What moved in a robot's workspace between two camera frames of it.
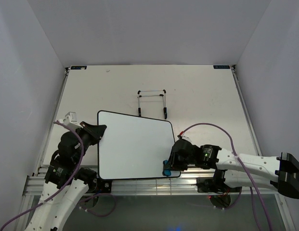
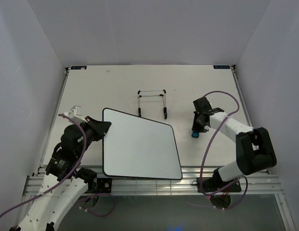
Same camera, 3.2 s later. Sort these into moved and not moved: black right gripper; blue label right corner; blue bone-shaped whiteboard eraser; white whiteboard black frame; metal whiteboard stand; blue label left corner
Moved: blue bone-shaped whiteboard eraser; black right gripper
Not moved: blue label right corner; blue label left corner; metal whiteboard stand; white whiteboard black frame
